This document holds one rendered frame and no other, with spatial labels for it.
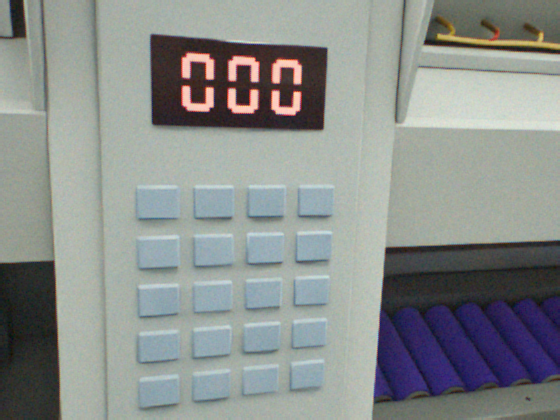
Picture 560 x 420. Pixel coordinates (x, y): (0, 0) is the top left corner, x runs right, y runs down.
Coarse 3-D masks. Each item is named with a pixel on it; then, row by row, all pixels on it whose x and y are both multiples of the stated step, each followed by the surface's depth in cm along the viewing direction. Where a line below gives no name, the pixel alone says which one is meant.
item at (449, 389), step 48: (384, 288) 40; (432, 288) 41; (480, 288) 42; (528, 288) 43; (384, 336) 37; (432, 336) 38; (480, 336) 39; (528, 336) 39; (384, 384) 34; (432, 384) 36; (480, 384) 36; (528, 384) 36
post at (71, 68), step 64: (64, 0) 16; (384, 0) 19; (64, 64) 17; (384, 64) 20; (64, 128) 17; (384, 128) 20; (64, 192) 18; (384, 192) 21; (64, 256) 18; (384, 256) 21; (64, 320) 18; (64, 384) 19
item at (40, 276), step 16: (0, 272) 36; (16, 272) 37; (32, 272) 37; (48, 272) 37; (432, 272) 46; (448, 272) 46; (464, 272) 47; (0, 288) 36; (16, 288) 37; (32, 288) 37; (48, 288) 37; (16, 304) 37; (32, 304) 37; (48, 304) 38; (16, 320) 37; (32, 320) 37; (48, 320) 38
